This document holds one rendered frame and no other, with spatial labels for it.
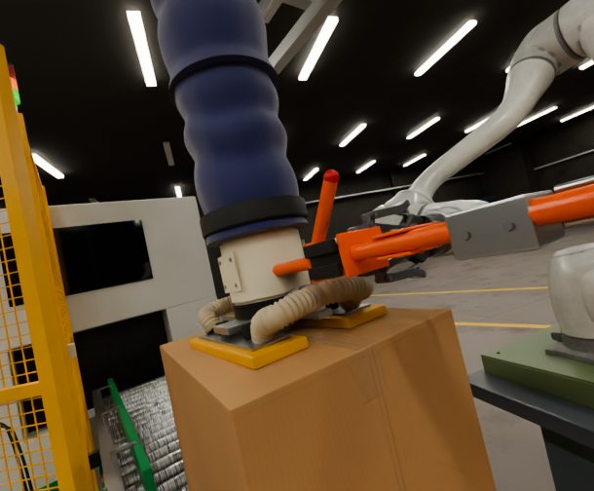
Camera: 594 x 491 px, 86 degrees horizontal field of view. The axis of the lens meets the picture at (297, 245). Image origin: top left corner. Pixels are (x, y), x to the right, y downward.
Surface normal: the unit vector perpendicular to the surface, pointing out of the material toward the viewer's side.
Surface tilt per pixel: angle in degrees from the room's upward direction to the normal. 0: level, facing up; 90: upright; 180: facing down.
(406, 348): 89
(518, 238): 90
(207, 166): 73
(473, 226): 90
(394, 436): 89
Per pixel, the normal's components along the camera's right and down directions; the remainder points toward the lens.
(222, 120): -0.17, -0.37
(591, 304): -0.88, 0.18
